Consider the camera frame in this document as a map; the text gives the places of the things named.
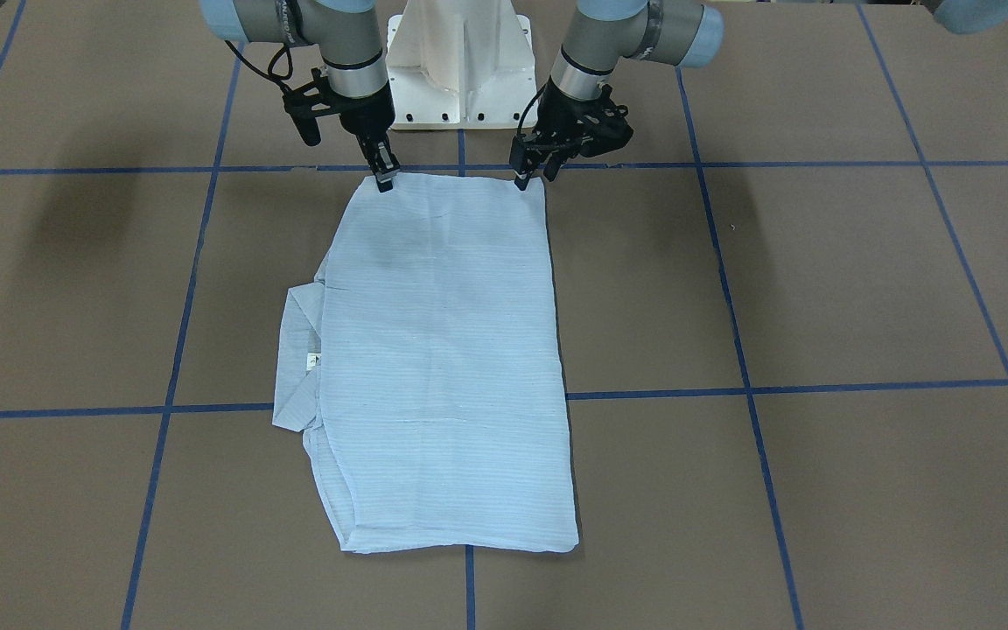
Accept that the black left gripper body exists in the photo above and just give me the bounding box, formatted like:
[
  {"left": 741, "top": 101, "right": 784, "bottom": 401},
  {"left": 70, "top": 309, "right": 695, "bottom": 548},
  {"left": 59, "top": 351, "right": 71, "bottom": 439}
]
[{"left": 509, "top": 80, "right": 593, "bottom": 180}]

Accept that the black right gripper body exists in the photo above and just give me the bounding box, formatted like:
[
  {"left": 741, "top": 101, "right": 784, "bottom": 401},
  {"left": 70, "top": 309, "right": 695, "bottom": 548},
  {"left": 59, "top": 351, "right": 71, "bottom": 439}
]
[{"left": 341, "top": 92, "right": 400, "bottom": 176}]

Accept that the light blue striped shirt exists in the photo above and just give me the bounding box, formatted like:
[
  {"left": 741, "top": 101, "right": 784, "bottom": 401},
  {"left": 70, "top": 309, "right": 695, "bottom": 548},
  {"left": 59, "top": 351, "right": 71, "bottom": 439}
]
[{"left": 272, "top": 174, "right": 579, "bottom": 554}]

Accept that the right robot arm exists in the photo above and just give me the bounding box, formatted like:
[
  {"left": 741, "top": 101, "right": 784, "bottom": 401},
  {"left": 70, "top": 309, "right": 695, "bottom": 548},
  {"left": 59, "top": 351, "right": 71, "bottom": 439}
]
[{"left": 199, "top": 1, "right": 401, "bottom": 193}]

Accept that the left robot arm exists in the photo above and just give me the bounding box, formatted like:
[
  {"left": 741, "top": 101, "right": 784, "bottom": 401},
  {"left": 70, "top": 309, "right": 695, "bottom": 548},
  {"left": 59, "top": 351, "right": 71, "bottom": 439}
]
[{"left": 509, "top": 1, "right": 725, "bottom": 191}]

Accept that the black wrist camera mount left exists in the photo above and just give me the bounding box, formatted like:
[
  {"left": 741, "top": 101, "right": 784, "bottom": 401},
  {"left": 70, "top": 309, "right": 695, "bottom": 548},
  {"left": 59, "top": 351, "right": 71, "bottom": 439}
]
[{"left": 577, "top": 84, "right": 634, "bottom": 158}]

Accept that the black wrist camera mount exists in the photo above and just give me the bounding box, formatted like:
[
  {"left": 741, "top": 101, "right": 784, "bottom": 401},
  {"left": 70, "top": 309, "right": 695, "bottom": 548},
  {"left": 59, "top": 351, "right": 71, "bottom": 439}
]
[
  {"left": 281, "top": 67, "right": 349, "bottom": 147},
  {"left": 577, "top": 84, "right": 634, "bottom": 158}
]

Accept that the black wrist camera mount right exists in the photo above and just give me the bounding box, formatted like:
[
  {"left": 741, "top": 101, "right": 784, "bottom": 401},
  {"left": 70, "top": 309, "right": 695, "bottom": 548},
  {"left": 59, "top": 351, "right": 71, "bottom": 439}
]
[{"left": 281, "top": 67, "right": 349, "bottom": 147}]

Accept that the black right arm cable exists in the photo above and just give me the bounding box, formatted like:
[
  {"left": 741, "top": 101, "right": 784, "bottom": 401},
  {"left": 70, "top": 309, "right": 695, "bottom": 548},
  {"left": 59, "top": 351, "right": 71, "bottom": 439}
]
[{"left": 224, "top": 39, "right": 295, "bottom": 88}]

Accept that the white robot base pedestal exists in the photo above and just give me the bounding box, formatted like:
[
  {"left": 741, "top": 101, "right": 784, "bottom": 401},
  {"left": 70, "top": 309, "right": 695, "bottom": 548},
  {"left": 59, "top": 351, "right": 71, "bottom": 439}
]
[{"left": 387, "top": 1, "right": 537, "bottom": 131}]

